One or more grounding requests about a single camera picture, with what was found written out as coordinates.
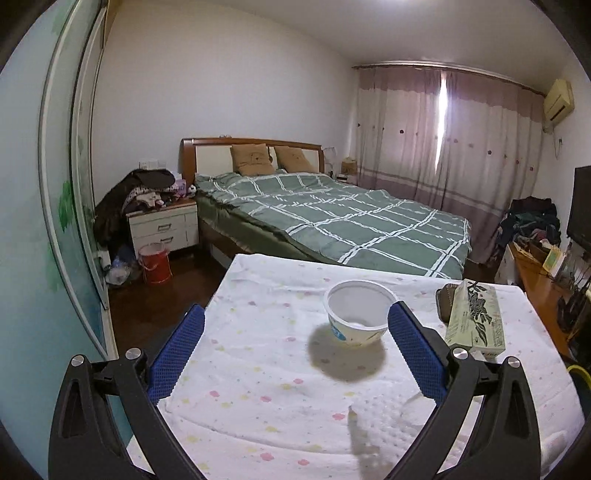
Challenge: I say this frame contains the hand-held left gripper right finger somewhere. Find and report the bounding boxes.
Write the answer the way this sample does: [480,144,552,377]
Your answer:
[387,301,541,480]

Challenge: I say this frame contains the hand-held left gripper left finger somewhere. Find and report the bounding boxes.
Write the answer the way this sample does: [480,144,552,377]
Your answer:
[48,304,206,480]

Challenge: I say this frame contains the white paper bowl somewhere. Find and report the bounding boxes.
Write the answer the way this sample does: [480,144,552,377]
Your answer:
[323,279,399,348]

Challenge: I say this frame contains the dark brown tray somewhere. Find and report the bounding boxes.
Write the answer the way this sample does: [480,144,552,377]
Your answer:
[435,284,460,324]

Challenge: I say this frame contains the printed cardboard box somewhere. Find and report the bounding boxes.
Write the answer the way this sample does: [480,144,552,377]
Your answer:
[444,279,506,362]

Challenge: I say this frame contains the red bucket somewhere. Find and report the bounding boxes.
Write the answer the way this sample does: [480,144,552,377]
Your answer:
[137,243,173,284]

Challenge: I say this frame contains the bag of plastic bottles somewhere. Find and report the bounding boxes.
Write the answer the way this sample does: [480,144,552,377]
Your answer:
[105,244,139,284]

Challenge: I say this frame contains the white dotted tablecloth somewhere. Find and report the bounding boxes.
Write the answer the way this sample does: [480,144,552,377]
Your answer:
[124,253,586,480]

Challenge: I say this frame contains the white nightstand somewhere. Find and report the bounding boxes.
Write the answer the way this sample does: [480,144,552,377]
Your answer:
[127,198,200,254]

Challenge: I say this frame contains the wooden desk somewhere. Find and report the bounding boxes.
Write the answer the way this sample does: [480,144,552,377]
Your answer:
[508,242,591,361]

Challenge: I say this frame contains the bed with green plaid duvet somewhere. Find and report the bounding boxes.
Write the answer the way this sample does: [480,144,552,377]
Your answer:
[194,171,472,280]

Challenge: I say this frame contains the yellowish paper packet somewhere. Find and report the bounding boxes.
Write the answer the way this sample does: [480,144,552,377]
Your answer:
[542,247,566,278]

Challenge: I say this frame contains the pile of dark clothes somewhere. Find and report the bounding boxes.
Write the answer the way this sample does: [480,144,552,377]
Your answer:
[93,168,197,247]

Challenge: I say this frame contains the heap of clothes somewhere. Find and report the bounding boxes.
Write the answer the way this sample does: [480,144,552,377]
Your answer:
[496,197,561,264]

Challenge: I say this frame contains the glass wardrobe sliding door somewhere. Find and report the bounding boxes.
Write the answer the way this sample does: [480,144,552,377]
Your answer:
[0,0,116,480]

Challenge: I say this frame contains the pink floral curtain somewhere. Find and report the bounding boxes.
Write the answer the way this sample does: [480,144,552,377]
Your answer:
[355,65,446,204]
[436,69,546,266]

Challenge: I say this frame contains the brown pillow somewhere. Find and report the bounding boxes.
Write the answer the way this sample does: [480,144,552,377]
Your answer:
[274,146,317,174]
[231,144,274,176]

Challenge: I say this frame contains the black television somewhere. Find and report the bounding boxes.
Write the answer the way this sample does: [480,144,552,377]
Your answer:
[567,166,591,254]

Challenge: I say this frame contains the beige air conditioner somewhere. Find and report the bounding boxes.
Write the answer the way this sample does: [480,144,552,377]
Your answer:
[542,78,575,124]

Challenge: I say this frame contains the wooden bed frame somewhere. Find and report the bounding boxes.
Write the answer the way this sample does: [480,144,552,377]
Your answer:
[180,137,324,259]

